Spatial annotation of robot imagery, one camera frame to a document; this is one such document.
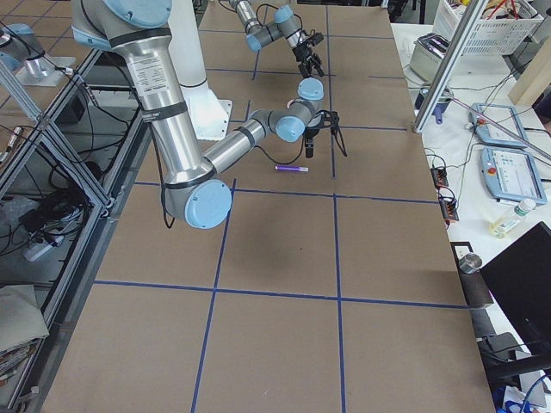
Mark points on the orange terminal block strip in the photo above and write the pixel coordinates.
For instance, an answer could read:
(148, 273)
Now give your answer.
(446, 197)

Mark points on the white plastic basket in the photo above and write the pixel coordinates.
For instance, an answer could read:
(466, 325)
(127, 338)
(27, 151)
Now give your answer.
(496, 36)

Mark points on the aluminium frame post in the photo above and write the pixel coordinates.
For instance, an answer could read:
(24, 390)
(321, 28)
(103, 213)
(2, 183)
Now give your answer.
(457, 44)

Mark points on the lower teach pendant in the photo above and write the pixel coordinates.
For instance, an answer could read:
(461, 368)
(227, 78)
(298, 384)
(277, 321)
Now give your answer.
(511, 174)

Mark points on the steel cup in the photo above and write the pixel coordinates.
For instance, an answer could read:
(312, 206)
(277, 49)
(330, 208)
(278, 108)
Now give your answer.
(470, 263)

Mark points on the small clear bottle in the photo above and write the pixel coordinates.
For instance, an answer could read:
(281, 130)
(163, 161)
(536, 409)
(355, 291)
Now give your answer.
(510, 220)

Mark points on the aluminium side frame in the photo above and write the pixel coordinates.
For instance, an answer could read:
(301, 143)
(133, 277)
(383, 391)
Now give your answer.
(71, 145)

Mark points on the black monitor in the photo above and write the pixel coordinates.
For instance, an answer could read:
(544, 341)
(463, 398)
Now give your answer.
(519, 279)

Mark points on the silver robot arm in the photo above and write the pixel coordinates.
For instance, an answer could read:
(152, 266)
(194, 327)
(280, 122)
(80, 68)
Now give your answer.
(284, 25)
(159, 43)

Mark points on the purple highlighter pen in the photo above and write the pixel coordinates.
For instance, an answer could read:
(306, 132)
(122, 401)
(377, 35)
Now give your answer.
(291, 168)

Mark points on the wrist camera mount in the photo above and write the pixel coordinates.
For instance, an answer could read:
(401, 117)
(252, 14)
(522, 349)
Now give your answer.
(314, 39)
(329, 119)

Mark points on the white power strip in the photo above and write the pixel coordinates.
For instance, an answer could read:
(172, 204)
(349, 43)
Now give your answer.
(40, 246)

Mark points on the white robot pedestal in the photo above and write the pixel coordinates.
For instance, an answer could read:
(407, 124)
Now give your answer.
(209, 115)

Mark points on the silver toaster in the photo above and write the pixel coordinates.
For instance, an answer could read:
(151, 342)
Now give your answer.
(428, 54)

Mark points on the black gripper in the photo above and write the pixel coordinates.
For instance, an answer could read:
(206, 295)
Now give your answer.
(306, 54)
(311, 133)

